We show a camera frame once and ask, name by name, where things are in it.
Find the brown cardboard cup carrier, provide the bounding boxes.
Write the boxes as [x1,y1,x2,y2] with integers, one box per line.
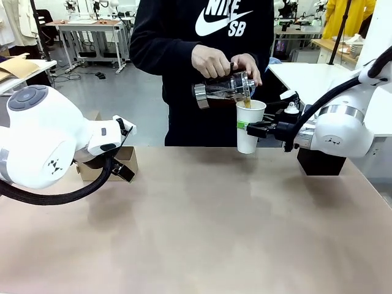
[76,146,139,182]

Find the person torso black Nike hoodie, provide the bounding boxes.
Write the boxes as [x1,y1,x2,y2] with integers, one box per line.
[129,0,276,147]

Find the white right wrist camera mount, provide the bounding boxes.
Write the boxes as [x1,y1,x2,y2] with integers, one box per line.
[279,90,303,116]

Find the person in yellow coat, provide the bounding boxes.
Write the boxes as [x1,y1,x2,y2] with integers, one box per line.
[322,0,377,40]

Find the person's right forearm black sleeve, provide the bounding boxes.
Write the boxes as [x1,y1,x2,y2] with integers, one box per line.
[129,38,202,77]

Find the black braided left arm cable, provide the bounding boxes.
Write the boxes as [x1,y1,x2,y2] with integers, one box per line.
[0,156,123,206]

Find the black tripod pole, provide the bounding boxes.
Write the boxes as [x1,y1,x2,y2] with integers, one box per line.
[326,0,352,66]

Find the brown top workbench white frame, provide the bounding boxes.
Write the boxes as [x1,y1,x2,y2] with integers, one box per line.
[54,17,133,74]

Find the person's left hand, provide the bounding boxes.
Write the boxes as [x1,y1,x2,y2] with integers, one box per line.
[231,53,263,87]

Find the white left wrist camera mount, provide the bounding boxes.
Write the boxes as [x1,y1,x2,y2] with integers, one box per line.
[111,115,138,145]

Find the person's left forearm black sleeve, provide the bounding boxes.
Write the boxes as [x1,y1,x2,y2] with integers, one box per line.
[252,29,275,79]

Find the white paper cup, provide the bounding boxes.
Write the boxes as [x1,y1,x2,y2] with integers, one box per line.
[235,100,267,154]

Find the wooden top table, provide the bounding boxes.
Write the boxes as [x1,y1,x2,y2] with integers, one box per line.
[311,38,366,70]

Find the glass french press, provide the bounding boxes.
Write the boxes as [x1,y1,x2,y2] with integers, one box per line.
[192,62,257,110]

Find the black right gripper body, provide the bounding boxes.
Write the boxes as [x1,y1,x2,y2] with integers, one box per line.
[273,108,303,145]

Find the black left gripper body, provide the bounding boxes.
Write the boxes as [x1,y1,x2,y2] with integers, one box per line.
[75,149,123,170]

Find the flat brown cardboard sheets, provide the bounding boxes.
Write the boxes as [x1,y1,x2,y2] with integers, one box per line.
[0,53,41,83]

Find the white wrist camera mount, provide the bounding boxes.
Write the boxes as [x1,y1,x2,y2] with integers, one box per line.
[111,115,138,145]
[279,90,303,116]

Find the white table with cardboard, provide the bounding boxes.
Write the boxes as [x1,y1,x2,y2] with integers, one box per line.
[0,59,58,94]

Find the black stand pole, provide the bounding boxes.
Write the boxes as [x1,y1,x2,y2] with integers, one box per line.
[31,0,52,62]

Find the stack of white bowls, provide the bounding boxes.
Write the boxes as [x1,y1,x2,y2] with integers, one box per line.
[349,42,364,59]

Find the hanging white coat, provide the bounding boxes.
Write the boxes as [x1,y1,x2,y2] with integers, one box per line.
[0,0,40,48]

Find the person's right hand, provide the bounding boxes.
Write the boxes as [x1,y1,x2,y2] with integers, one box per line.
[192,44,235,79]

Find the black open box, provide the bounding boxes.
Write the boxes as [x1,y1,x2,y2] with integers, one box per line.
[296,146,347,176]

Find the black office chair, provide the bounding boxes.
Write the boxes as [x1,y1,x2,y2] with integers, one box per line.
[35,9,61,51]

